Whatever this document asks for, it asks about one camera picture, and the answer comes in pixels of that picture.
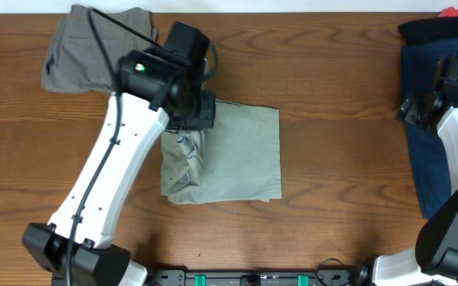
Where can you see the folded grey shorts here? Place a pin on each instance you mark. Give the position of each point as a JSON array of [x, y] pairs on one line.
[[74, 62]]

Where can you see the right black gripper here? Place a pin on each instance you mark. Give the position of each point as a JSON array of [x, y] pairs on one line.
[[408, 108]]

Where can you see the beige khaki shorts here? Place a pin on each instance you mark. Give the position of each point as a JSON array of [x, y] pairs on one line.
[[237, 159]]

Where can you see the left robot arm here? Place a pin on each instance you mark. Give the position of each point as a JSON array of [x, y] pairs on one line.
[[156, 91]]

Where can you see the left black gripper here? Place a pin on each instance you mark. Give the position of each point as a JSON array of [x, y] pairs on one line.
[[203, 110]]

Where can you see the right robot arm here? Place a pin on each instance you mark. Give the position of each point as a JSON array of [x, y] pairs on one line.
[[434, 258]]

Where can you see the black folded garment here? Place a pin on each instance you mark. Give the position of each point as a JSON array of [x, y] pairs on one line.
[[424, 31]]

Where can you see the navy blue garment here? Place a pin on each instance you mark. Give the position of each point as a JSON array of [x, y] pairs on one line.
[[426, 152]]

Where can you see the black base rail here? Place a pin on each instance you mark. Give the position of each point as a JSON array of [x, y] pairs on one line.
[[329, 272]]

